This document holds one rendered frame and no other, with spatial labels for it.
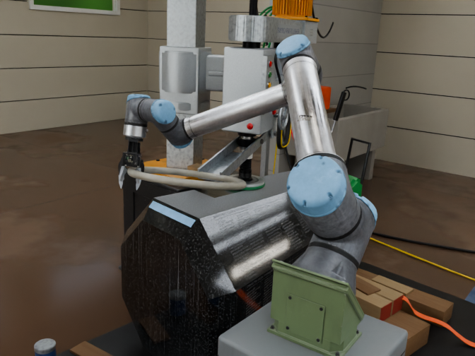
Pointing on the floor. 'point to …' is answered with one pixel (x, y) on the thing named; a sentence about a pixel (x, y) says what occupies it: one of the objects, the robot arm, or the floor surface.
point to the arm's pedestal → (244, 337)
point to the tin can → (45, 347)
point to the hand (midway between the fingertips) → (129, 186)
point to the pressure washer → (362, 168)
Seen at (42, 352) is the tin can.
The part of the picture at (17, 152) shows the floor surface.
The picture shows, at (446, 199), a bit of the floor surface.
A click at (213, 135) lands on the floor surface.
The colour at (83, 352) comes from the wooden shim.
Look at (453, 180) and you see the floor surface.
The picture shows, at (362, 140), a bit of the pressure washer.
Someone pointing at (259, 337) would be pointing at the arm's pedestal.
